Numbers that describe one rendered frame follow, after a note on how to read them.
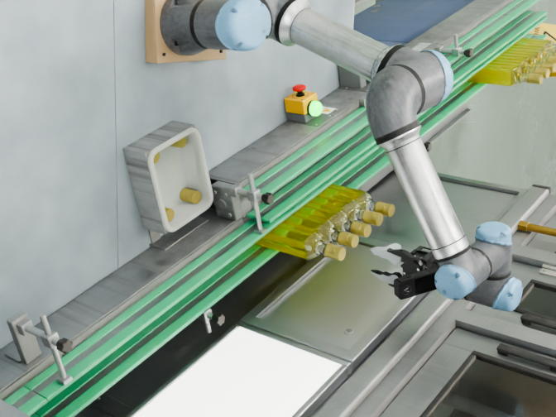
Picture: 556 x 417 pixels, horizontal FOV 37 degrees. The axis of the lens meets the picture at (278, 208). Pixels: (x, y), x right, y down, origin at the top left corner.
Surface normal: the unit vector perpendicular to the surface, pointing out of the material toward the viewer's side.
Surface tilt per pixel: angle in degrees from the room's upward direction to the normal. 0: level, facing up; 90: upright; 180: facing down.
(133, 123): 0
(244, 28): 11
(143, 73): 0
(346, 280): 91
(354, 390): 90
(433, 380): 90
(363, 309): 91
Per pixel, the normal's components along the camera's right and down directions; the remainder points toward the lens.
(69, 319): -0.15, -0.87
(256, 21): 0.64, 0.20
